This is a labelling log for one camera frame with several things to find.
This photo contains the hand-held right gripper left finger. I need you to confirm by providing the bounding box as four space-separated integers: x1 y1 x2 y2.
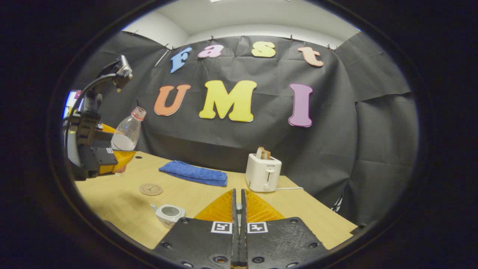
154 189 239 269

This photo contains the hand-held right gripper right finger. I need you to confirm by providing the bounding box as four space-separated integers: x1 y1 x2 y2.
241 189 329 269

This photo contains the clear plastic water bottle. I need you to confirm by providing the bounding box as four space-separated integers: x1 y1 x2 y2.
111 106 147 173

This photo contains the white ceramic teacup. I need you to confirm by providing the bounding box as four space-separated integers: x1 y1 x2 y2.
150 204 186 229

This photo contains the round wooden coaster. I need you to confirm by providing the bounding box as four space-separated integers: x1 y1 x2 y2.
139 183 164 196

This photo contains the computer monitor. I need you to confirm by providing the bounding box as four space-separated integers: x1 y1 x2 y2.
63 90 83 119

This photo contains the folded blue towel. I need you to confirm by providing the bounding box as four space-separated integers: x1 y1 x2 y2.
159 160 228 187

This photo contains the white toaster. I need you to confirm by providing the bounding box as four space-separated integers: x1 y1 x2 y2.
245 152 282 192

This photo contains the black backdrop cloth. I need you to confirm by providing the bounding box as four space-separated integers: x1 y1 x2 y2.
69 32 419 225

